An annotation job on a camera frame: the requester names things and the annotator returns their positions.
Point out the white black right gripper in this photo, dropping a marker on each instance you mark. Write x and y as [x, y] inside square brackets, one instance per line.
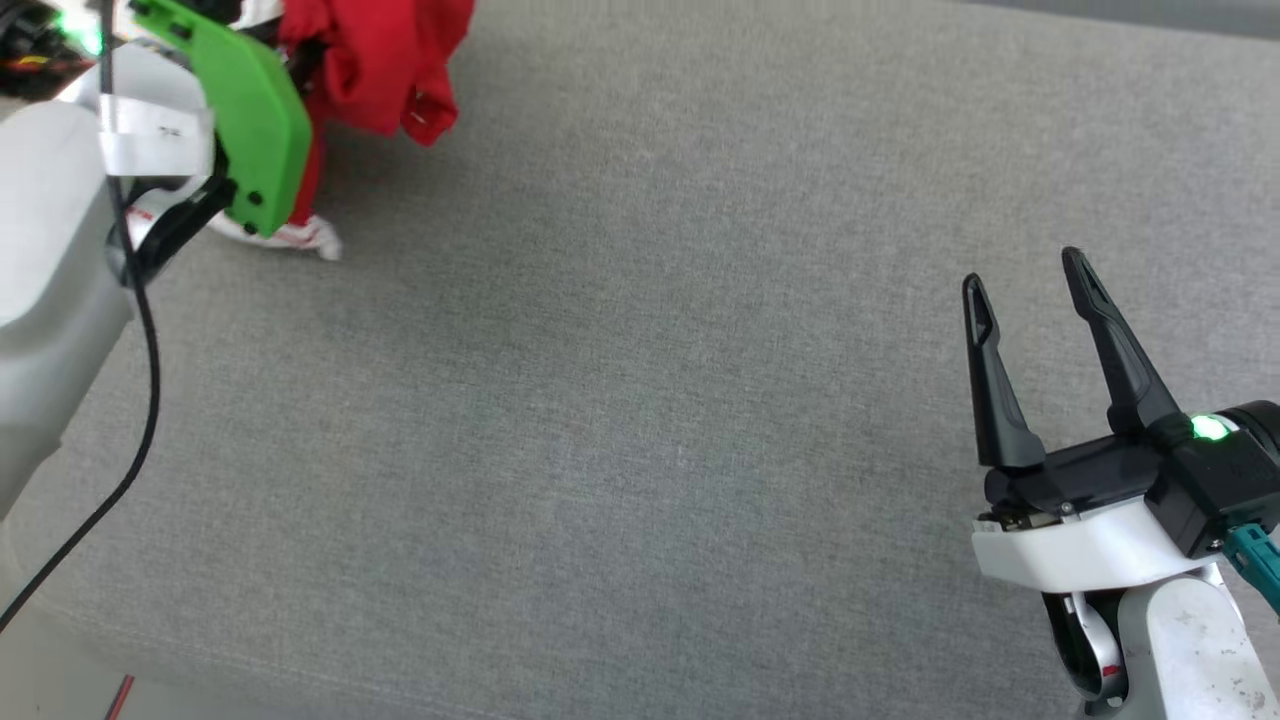
[1080, 545]

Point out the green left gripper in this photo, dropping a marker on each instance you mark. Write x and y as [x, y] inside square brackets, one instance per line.
[260, 120]

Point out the red white sports jersey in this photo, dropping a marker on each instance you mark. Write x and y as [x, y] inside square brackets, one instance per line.
[380, 60]

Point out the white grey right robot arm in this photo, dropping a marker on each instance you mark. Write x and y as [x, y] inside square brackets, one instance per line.
[1190, 650]

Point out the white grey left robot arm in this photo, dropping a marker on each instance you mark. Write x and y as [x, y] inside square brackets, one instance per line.
[50, 250]

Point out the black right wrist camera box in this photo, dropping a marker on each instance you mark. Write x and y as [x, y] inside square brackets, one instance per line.
[1230, 480]

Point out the teal right camera connector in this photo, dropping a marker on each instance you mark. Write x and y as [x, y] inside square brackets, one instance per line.
[1255, 560]

